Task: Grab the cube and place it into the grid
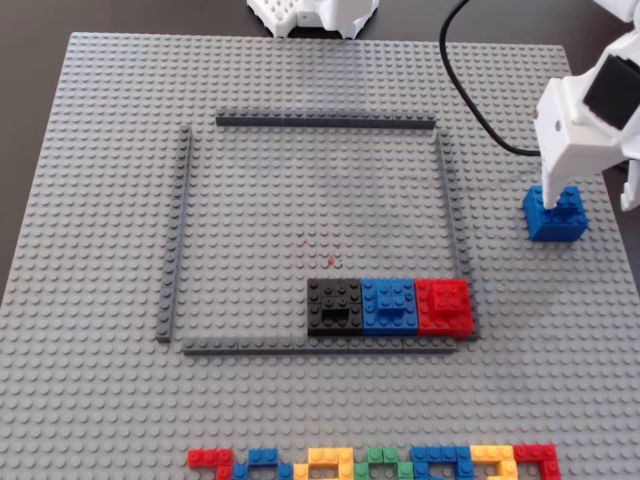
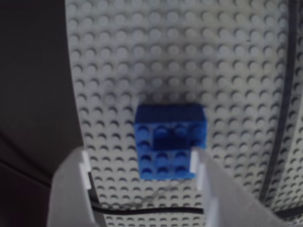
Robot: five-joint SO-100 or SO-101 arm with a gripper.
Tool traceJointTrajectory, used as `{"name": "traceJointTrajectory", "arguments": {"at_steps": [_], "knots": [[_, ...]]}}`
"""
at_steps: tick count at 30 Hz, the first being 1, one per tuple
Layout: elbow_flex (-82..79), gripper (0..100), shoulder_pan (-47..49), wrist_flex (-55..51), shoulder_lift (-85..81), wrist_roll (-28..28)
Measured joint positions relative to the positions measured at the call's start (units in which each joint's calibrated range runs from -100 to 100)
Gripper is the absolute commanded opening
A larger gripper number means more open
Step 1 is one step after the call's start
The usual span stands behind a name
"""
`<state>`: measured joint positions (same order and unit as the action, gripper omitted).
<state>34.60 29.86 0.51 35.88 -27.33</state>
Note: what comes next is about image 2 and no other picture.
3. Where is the thick black camera cable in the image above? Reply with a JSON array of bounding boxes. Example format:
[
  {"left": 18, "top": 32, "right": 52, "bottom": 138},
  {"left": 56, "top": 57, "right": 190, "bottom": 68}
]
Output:
[{"left": 88, "top": 172, "right": 205, "bottom": 215}]

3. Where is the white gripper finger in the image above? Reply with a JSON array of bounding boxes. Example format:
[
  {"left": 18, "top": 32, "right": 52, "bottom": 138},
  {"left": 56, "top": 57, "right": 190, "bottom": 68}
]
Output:
[
  {"left": 46, "top": 146, "right": 107, "bottom": 227},
  {"left": 190, "top": 148, "right": 294, "bottom": 227}
]

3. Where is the blue lego cube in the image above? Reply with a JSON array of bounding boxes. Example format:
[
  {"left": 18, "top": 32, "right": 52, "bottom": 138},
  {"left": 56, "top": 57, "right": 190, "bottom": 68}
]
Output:
[{"left": 134, "top": 102, "right": 208, "bottom": 181}]

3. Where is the grey studded lego baseplate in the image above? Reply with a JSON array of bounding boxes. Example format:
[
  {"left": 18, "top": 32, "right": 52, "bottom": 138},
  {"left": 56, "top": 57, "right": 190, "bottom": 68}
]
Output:
[{"left": 64, "top": 0, "right": 303, "bottom": 227}]

